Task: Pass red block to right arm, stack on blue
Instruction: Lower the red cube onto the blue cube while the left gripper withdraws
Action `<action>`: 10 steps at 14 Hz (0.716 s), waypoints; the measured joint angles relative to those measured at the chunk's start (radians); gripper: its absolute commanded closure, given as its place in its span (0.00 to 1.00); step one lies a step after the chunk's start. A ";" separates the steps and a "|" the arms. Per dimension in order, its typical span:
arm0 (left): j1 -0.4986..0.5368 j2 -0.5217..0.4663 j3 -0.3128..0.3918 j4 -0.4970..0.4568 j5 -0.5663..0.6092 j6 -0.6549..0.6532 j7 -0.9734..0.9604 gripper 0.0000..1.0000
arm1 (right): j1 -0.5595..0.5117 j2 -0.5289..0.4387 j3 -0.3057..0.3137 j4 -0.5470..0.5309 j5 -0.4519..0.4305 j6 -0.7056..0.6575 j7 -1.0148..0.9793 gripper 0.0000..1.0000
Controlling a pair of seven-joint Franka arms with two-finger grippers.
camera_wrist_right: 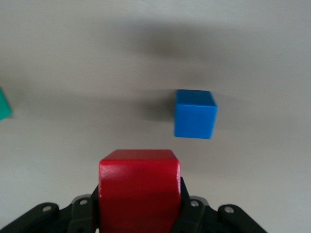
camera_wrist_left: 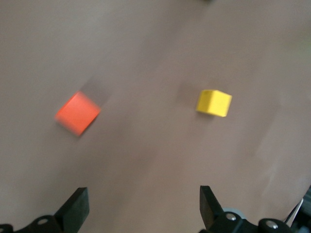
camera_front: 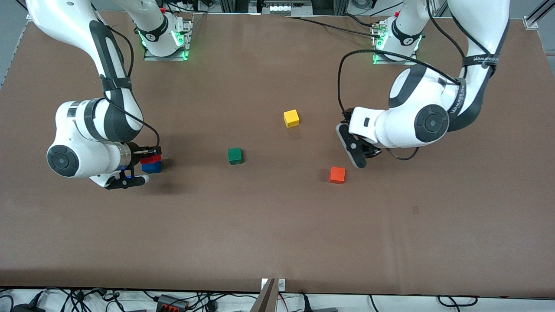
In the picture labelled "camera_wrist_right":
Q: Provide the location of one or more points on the green wooden block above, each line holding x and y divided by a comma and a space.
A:
5, 106

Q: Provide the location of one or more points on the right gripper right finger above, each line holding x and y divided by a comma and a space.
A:
199, 218

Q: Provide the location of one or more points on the red wooden block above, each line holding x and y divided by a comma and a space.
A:
139, 194

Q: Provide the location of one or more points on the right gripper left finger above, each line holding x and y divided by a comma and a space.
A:
80, 218

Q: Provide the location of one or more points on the blue wooden block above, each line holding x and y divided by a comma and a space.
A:
194, 116

